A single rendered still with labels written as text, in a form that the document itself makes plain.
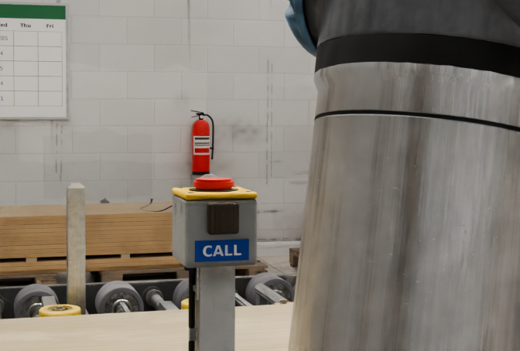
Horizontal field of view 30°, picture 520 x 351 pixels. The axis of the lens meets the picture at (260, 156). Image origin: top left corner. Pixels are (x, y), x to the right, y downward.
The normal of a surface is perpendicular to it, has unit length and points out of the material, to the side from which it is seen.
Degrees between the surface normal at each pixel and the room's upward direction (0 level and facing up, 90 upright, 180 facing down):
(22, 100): 90
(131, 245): 90
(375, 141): 80
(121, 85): 90
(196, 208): 90
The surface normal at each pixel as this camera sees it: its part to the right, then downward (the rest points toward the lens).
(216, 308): 0.27, 0.05
